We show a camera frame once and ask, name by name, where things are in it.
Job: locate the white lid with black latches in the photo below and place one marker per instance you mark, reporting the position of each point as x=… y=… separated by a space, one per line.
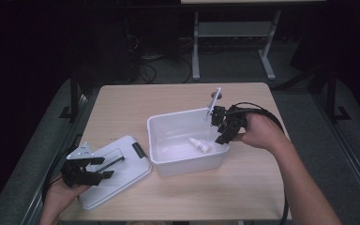
x=128 y=170

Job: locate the person's left hand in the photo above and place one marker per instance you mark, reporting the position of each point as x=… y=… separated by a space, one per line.
x=59 y=197

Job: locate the grey metal frame desk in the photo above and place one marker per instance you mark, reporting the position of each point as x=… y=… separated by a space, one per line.
x=231 y=29

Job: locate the small white dropper bottle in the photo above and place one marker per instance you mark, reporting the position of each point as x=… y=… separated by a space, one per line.
x=200 y=145

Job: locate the black upright post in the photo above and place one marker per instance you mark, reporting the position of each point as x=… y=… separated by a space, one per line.
x=332 y=93
x=74 y=93

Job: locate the person's right hand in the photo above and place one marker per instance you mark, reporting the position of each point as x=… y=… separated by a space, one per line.
x=262 y=131

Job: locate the aluminium frame rail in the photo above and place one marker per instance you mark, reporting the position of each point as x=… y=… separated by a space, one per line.
x=34 y=200
x=347 y=146

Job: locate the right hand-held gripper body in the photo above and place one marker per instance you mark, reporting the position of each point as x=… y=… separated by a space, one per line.
x=236 y=120

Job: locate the white plastic storage box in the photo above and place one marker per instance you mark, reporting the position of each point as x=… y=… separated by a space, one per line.
x=186 y=165

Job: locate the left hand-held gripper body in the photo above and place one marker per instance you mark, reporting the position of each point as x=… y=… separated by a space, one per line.
x=79 y=152

